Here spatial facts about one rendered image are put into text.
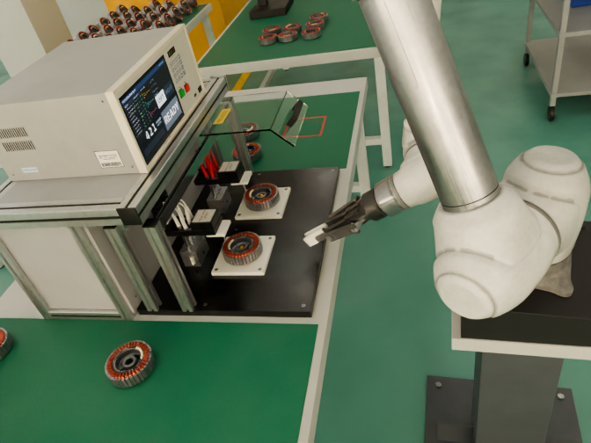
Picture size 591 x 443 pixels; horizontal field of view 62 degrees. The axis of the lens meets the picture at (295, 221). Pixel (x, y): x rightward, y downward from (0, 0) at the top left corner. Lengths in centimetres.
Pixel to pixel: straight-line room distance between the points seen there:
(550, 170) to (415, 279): 140
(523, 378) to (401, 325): 85
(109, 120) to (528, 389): 119
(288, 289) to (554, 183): 66
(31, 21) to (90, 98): 402
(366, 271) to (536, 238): 153
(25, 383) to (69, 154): 57
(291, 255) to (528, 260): 67
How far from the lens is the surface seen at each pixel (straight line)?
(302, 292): 126
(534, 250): 93
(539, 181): 100
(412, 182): 113
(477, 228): 86
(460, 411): 192
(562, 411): 198
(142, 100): 123
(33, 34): 521
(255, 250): 135
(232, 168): 152
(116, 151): 122
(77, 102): 120
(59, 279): 142
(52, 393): 136
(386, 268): 239
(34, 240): 135
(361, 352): 209
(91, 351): 139
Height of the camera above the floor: 167
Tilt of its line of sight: 37 degrees down
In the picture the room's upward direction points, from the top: 13 degrees counter-clockwise
